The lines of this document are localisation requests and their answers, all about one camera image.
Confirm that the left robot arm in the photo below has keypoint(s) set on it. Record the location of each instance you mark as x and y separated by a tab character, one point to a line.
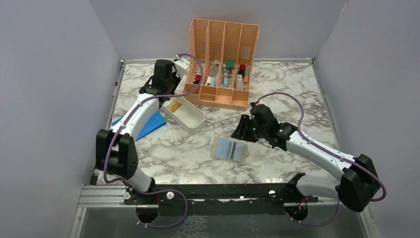
116	153

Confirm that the gold card in tray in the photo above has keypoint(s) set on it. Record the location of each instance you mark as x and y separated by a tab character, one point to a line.
173	106

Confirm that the white oblong tray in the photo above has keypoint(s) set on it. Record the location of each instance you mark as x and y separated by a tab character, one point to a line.
188	116

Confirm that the green capped bottle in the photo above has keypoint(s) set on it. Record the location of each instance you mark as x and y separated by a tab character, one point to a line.
229	65

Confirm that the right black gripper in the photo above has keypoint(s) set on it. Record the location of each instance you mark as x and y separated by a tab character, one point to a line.
241	131

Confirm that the red capped item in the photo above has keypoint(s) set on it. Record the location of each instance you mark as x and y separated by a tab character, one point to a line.
198	79

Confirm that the orange marker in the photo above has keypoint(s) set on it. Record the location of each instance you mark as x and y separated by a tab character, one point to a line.
246	75

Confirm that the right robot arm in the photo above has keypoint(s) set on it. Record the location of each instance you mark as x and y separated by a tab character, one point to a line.
355	180

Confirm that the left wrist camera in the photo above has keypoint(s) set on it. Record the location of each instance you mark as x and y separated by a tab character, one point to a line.
181	66

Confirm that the beige card holder wallet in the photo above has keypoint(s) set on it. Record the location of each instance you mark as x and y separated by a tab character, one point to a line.
220	149

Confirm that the red black bottle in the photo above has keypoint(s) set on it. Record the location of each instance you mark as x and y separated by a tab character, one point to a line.
241	71

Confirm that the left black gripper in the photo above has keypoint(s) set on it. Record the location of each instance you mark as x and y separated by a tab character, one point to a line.
177	79

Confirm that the blue notebook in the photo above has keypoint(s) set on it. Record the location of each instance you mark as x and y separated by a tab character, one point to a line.
154	122

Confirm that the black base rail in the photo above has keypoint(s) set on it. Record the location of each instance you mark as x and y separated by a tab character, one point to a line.
176	200

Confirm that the peach desk organizer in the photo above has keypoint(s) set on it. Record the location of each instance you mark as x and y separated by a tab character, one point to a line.
213	43

